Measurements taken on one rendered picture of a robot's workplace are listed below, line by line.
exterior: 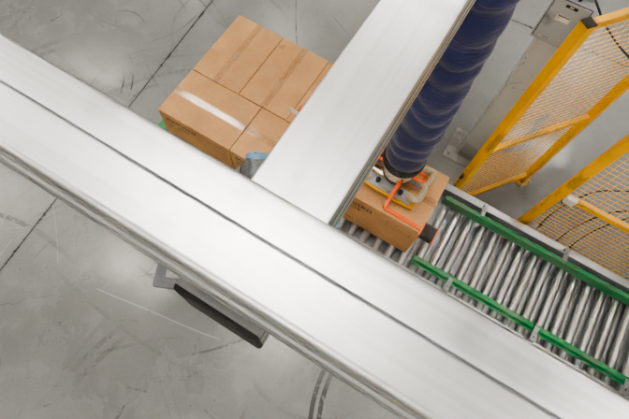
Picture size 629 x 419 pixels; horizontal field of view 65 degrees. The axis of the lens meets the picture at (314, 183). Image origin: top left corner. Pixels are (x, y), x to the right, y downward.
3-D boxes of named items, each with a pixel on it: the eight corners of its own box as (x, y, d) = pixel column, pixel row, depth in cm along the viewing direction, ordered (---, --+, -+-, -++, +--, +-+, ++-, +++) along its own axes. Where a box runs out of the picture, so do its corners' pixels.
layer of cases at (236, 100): (368, 114, 396) (376, 85, 360) (303, 214, 361) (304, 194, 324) (243, 48, 416) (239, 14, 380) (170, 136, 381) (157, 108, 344)
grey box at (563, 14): (566, 45, 264) (599, 5, 237) (563, 51, 262) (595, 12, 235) (532, 29, 268) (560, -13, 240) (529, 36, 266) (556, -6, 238)
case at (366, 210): (432, 202, 325) (450, 178, 288) (405, 252, 311) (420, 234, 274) (352, 158, 335) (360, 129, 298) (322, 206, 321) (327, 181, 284)
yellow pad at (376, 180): (418, 196, 276) (420, 194, 272) (410, 210, 273) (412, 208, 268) (366, 166, 282) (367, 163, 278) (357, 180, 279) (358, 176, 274)
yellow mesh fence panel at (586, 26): (525, 172, 398) (745, -37, 206) (531, 182, 395) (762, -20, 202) (428, 207, 383) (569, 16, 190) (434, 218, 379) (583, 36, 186)
